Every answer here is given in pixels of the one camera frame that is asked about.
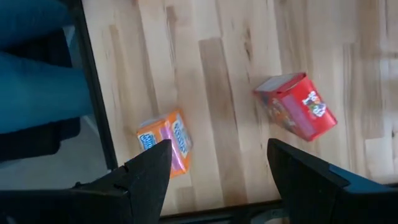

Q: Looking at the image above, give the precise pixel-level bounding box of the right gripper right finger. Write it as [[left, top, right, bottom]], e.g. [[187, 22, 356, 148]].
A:
[[266, 138, 398, 224]]

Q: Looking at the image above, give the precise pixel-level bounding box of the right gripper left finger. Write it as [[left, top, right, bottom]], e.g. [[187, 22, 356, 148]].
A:
[[0, 139, 173, 224]]

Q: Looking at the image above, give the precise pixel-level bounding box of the orange Mini Wheats cereal box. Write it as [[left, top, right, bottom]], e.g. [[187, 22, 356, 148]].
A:
[[136, 108, 193, 179]]

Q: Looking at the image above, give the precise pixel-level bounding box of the red Froot Loops cereal box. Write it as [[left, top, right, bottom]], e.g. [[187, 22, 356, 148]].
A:
[[253, 72, 338, 142]]

